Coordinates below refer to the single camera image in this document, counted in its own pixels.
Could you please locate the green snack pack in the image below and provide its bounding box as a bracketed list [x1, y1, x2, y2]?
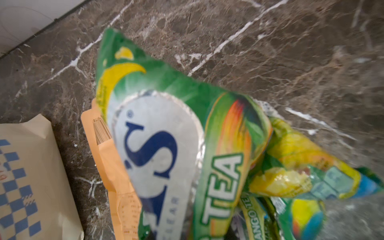
[96, 28, 384, 240]

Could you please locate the blue checkered paper bag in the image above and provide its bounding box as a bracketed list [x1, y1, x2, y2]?
[1, 115, 85, 240]

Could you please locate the brown kraft snack pouch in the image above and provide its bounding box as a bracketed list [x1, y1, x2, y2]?
[81, 99, 142, 240]

